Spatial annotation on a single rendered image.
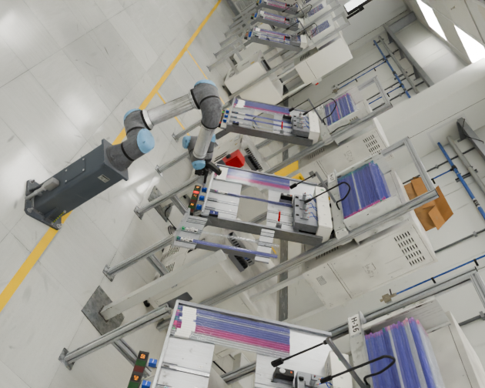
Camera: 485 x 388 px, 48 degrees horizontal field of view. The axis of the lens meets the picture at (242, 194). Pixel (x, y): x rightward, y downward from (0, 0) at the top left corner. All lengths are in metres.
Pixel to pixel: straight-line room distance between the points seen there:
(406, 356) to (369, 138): 2.58
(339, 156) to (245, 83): 3.42
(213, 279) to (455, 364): 1.56
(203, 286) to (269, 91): 4.71
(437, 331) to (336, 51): 5.54
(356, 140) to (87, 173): 2.31
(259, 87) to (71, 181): 4.99
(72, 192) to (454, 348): 2.02
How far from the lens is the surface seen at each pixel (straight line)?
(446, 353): 2.40
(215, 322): 2.41
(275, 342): 2.40
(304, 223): 3.13
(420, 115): 6.33
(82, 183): 3.00
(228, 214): 3.16
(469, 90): 6.37
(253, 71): 7.62
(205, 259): 2.83
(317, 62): 7.58
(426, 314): 2.39
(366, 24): 11.75
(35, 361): 2.79
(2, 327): 2.73
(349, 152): 4.48
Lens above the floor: 1.94
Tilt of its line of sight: 18 degrees down
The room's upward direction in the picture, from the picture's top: 61 degrees clockwise
